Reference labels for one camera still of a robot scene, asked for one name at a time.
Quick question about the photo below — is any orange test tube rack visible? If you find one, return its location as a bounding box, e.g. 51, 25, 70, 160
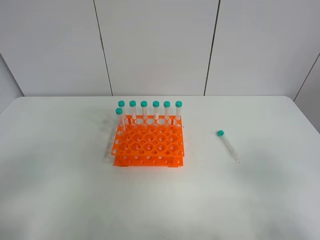
111, 115, 185, 168

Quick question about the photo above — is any teal-capped test tube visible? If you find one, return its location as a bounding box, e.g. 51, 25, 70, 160
216, 130, 240, 163

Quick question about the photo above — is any rack tube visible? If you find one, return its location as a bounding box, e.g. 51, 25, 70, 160
118, 100, 126, 118
175, 100, 183, 121
163, 101, 171, 120
129, 100, 137, 120
152, 100, 160, 120
115, 107, 126, 133
140, 100, 148, 120

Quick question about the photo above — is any rack tube front left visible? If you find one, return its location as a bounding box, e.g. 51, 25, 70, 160
115, 107, 126, 133

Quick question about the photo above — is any rack tube far left back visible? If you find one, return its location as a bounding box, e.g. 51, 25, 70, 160
118, 100, 126, 118

